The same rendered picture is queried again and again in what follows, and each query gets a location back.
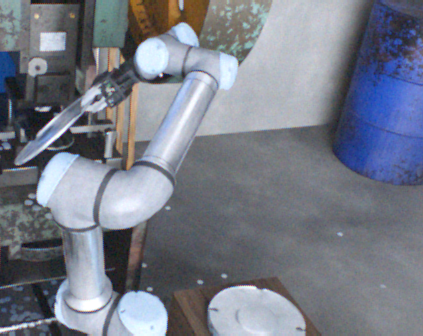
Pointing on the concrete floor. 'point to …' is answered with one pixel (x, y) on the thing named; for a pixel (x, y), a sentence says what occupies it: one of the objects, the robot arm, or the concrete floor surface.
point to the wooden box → (178, 314)
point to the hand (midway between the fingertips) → (87, 104)
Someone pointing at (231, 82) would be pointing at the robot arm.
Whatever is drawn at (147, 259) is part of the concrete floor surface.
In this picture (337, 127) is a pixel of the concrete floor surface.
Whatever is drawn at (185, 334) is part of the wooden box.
